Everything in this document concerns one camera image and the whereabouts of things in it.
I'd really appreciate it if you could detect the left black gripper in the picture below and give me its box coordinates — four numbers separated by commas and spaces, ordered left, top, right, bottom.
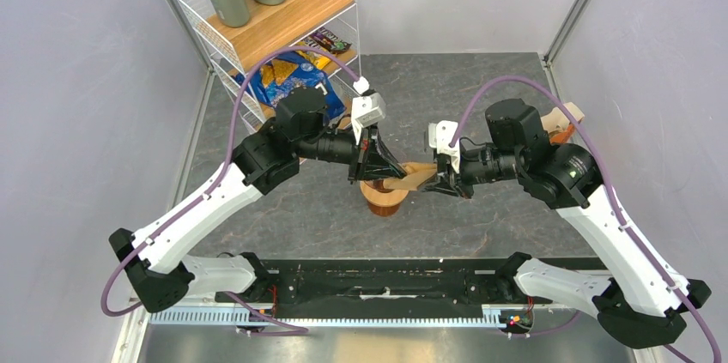
296, 122, 406, 185

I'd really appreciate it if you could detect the brown paper coffee filter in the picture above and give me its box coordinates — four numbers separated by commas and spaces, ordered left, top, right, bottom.
382, 162, 437, 191

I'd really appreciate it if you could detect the wooden ring dripper holder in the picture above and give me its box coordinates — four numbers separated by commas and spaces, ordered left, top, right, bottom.
360, 179, 409, 208

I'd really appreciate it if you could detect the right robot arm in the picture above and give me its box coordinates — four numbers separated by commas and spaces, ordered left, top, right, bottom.
424, 99, 711, 349

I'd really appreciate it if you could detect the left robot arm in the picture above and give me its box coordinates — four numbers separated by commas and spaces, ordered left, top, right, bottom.
109, 88, 406, 313

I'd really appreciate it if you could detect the coffee filter box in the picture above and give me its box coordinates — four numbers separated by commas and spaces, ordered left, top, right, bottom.
541, 102, 585, 144

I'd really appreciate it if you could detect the yellow candy bag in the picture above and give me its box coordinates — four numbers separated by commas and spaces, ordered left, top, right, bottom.
299, 45, 331, 70

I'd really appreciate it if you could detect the blue Doritos bag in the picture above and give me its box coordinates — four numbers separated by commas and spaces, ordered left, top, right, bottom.
246, 51, 346, 120

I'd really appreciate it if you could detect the brown candy bag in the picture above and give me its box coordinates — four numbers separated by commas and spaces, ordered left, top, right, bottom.
310, 27, 351, 55

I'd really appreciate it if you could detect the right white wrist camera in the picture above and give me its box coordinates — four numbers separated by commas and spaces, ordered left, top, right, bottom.
427, 120, 461, 174

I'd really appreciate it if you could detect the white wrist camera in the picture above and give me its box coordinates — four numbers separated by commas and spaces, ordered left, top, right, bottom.
427, 120, 461, 174
350, 76, 386, 145

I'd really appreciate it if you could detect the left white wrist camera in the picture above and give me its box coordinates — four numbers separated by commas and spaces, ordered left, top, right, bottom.
350, 76, 386, 145

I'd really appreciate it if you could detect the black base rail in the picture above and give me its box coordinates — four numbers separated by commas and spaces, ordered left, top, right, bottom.
239, 258, 527, 319

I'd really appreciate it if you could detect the white wire wooden shelf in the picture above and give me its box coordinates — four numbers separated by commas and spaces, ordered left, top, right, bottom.
177, 0, 361, 97

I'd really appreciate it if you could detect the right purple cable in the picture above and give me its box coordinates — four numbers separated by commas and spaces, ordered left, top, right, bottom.
449, 76, 724, 363

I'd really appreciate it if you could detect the purple cable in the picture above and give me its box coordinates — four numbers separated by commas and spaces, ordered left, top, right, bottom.
100, 45, 365, 337
449, 76, 724, 363

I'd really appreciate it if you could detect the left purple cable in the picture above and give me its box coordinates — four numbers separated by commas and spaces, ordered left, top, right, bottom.
100, 45, 365, 337

